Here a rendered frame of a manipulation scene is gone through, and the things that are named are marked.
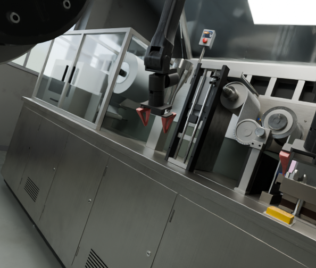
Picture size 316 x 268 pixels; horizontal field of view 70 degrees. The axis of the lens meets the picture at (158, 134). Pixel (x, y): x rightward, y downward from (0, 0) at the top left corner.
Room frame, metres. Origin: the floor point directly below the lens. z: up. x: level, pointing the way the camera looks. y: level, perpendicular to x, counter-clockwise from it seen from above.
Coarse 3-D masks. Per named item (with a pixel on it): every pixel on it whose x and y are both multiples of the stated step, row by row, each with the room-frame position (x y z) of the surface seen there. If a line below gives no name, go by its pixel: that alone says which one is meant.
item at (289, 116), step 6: (270, 114) 1.03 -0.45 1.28; (288, 114) 0.98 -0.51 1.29; (264, 120) 1.04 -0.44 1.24; (288, 120) 0.98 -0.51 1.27; (264, 126) 1.03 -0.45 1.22; (288, 126) 0.97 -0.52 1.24; (276, 132) 1.00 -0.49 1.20; (282, 132) 0.98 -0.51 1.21; (276, 138) 1.15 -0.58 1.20; (282, 138) 1.06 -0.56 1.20
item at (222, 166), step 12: (192, 132) 1.65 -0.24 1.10; (168, 144) 1.76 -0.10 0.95; (192, 144) 1.63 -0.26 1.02; (228, 144) 1.47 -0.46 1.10; (240, 144) 1.42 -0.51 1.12; (180, 156) 1.67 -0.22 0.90; (228, 156) 1.45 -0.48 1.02; (240, 156) 1.40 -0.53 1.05; (276, 156) 1.28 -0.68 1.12; (216, 168) 1.48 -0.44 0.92; (228, 168) 1.43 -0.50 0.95; (240, 168) 1.39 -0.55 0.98; (276, 168) 1.27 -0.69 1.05
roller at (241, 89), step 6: (234, 84) 1.19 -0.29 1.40; (240, 84) 1.16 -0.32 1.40; (240, 90) 1.16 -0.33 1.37; (222, 96) 1.21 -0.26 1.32; (240, 96) 1.15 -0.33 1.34; (222, 102) 1.20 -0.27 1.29; (228, 102) 1.18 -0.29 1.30; (234, 102) 1.16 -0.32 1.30; (240, 102) 1.14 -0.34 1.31; (228, 108) 1.18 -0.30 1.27; (234, 108) 1.16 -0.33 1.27; (240, 108) 1.17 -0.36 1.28
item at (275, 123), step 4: (272, 116) 1.01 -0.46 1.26; (276, 116) 1.00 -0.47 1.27; (284, 116) 0.98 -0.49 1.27; (268, 120) 1.01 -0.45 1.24; (272, 120) 1.00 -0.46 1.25; (276, 120) 0.99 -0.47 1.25; (280, 120) 0.99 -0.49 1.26; (284, 120) 0.97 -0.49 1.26; (272, 124) 1.00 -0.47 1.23; (276, 124) 0.99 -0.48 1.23; (280, 124) 0.98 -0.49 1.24; (284, 124) 0.97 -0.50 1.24; (272, 128) 1.00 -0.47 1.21; (276, 128) 0.99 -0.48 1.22; (280, 128) 0.98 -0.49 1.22
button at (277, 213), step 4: (268, 208) 0.72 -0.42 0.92; (272, 208) 0.72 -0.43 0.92; (276, 208) 0.75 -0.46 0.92; (268, 212) 0.72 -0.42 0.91; (272, 212) 0.71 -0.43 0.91; (276, 212) 0.71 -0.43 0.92; (280, 212) 0.71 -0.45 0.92; (284, 212) 0.73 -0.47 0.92; (276, 216) 0.70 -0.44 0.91; (280, 216) 0.70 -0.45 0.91; (284, 216) 0.69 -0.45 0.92; (288, 216) 0.69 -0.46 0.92; (292, 216) 0.71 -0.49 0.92; (284, 220) 0.69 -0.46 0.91; (288, 220) 0.68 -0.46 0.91; (292, 220) 0.71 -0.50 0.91
